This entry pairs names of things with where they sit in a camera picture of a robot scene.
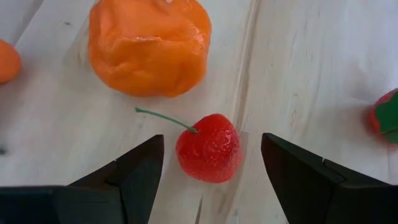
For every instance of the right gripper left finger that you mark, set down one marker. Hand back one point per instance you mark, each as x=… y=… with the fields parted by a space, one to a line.
x=121 y=196

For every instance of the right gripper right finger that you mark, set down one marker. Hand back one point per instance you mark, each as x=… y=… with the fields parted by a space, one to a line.
x=311 y=189

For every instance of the red strawberry with long stem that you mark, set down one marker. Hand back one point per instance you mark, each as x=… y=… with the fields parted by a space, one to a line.
x=210 y=149

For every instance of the split red toy strawberry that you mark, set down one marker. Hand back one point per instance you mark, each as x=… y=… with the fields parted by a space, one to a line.
x=385 y=115

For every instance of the orange mandarin bunch with leaf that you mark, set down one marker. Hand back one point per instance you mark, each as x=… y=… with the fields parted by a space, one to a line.
x=8 y=62

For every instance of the crumpled orange toy fruit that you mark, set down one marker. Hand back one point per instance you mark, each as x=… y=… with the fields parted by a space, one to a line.
x=149 y=46

